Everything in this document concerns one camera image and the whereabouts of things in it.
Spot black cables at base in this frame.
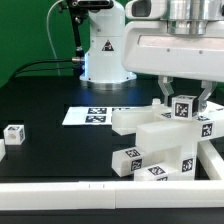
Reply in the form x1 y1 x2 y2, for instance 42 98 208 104
9 56 84 80

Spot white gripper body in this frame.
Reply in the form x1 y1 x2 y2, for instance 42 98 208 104
122 0 224 82

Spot white front fence bar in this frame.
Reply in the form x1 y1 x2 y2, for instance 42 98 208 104
0 180 224 211

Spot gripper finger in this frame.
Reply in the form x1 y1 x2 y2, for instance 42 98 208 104
198 80 217 112
158 76 174 106

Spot flat white tagged plate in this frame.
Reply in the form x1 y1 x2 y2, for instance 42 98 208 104
62 107 126 126

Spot white fence bar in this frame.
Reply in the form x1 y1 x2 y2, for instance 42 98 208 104
0 180 224 211
198 140 224 181

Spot white fence piece left edge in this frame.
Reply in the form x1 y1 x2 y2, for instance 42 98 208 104
0 139 6 162

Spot white chair back frame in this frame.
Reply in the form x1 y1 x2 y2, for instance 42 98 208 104
112 102 224 152

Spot white right fence bar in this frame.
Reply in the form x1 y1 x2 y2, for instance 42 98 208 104
198 140 224 181

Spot white cable behind robot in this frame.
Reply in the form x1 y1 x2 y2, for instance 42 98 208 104
46 0 64 77

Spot small white cube block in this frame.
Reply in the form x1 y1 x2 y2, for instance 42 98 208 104
3 125 25 145

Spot white chair seat block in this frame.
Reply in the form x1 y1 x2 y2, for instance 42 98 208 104
146 145 196 181

